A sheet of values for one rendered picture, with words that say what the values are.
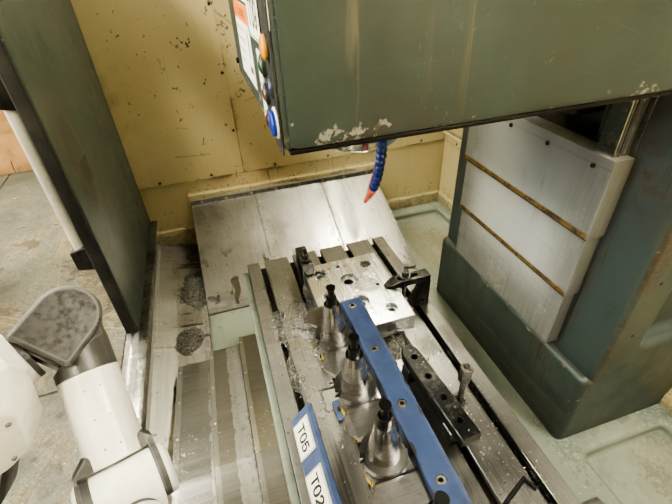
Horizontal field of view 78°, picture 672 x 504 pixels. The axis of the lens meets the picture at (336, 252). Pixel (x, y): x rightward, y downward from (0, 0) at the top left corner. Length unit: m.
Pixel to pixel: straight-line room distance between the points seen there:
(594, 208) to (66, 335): 0.98
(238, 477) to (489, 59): 0.99
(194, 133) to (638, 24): 1.55
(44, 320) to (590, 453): 1.34
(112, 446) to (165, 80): 1.38
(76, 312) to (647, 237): 1.02
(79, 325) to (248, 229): 1.21
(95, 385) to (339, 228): 1.34
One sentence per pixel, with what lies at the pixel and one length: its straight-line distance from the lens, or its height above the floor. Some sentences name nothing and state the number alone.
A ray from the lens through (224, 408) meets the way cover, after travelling 1.26.
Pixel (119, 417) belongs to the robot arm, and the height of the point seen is 1.19.
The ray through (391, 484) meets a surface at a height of 1.22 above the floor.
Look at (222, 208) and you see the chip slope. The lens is 1.96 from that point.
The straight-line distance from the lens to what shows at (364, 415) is 0.63.
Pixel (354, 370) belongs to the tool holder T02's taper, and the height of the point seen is 1.28.
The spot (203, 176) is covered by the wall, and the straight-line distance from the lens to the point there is 1.94.
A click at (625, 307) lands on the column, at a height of 1.12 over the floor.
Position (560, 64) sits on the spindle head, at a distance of 0.63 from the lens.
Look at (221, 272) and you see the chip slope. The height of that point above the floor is 0.70.
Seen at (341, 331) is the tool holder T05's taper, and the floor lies 1.24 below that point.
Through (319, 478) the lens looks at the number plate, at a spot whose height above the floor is 0.95.
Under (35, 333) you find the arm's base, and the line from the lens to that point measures 0.76.
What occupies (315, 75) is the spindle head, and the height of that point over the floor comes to 1.65.
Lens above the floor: 1.75
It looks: 36 degrees down
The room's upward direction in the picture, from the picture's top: 3 degrees counter-clockwise
